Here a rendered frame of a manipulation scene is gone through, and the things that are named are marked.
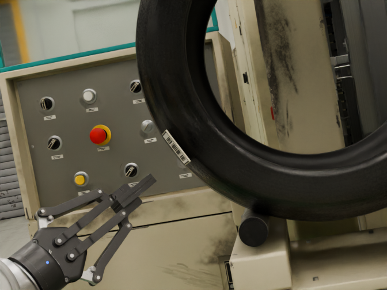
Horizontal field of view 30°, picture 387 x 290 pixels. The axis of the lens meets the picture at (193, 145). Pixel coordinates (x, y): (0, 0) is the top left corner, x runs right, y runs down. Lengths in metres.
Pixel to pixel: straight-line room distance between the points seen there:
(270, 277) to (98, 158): 0.80
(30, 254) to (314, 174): 0.42
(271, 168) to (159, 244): 0.73
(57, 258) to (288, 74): 0.68
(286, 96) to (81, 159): 0.60
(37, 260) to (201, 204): 0.85
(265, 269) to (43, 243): 0.35
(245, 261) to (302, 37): 0.53
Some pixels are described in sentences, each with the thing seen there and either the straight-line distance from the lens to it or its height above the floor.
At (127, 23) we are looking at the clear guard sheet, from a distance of 1.77.
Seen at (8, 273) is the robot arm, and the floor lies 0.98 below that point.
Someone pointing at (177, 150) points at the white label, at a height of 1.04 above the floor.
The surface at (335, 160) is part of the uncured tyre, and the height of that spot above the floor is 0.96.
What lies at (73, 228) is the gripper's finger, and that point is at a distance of 0.98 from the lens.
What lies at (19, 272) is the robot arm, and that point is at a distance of 0.92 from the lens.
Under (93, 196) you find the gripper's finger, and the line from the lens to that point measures 1.01.
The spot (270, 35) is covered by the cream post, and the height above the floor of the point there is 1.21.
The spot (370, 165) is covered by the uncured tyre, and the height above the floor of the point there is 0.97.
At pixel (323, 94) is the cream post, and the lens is 1.45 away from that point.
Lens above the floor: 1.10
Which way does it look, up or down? 3 degrees down
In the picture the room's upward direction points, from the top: 10 degrees counter-clockwise
